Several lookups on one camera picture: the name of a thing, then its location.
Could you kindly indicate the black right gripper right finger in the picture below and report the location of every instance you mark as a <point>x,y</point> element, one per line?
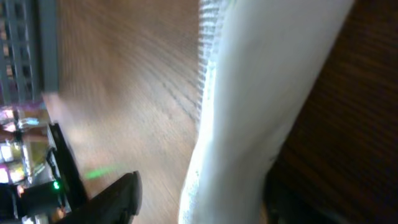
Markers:
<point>284,206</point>

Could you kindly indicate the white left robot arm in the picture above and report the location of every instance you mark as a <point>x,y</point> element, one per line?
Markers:
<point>65,190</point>

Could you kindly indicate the white tube brown cap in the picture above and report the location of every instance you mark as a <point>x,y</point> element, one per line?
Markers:
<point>259,60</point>

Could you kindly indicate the grey plastic basket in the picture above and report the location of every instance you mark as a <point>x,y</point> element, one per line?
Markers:
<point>29,54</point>

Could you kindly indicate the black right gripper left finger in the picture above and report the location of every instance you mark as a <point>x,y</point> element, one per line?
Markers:
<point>119,203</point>

